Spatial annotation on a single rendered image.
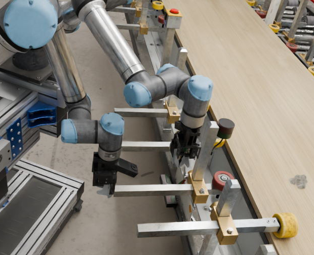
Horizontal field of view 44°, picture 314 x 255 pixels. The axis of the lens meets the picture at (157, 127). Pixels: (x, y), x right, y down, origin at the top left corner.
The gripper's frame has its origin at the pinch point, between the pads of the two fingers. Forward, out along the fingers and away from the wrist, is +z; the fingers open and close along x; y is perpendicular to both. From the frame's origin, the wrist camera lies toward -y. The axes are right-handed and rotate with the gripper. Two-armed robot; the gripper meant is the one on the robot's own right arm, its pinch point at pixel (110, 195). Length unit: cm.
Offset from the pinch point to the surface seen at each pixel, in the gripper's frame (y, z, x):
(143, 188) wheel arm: -11.8, -3.5, 0.4
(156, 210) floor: -40, 82, -58
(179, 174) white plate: -30.9, 6.2, -16.1
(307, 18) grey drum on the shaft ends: -178, -2, -187
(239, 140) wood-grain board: -57, -8, -22
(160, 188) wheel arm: -18.2, -3.6, 0.9
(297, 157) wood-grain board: -80, -8, -12
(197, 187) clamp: -32.3, -4.6, 1.4
